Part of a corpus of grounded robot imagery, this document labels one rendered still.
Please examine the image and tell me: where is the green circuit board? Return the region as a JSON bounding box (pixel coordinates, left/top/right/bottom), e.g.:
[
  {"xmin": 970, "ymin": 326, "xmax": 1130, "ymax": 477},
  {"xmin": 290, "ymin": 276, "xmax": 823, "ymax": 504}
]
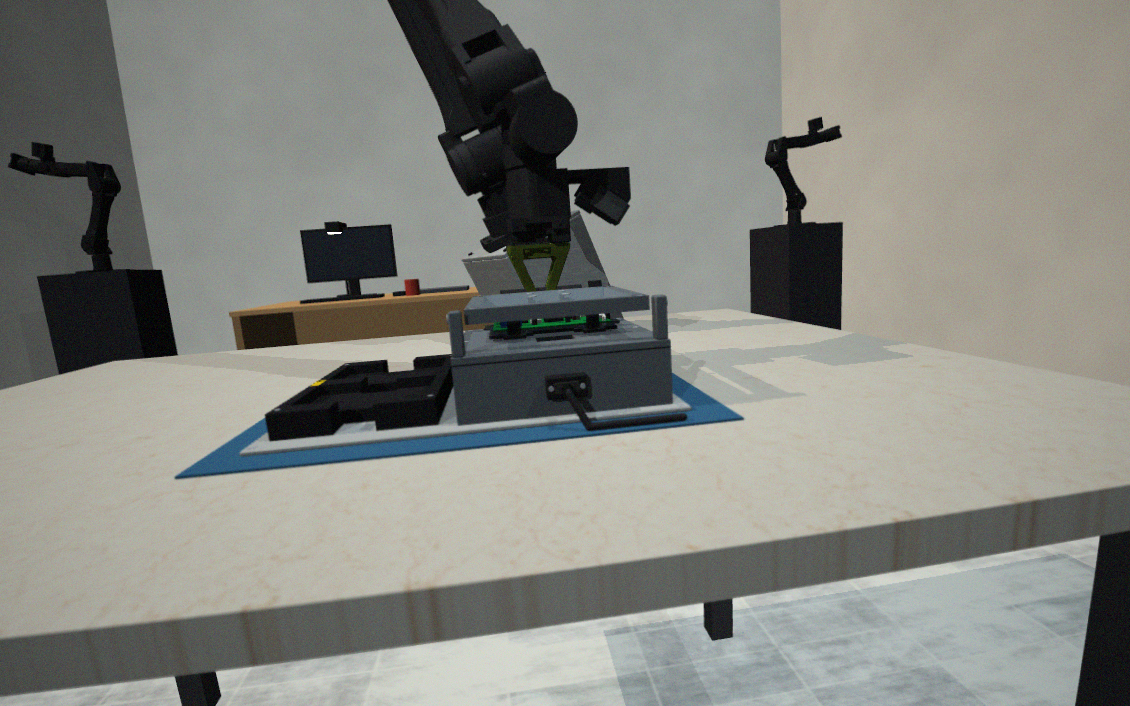
[{"xmin": 493, "ymin": 314, "xmax": 612, "ymax": 332}]

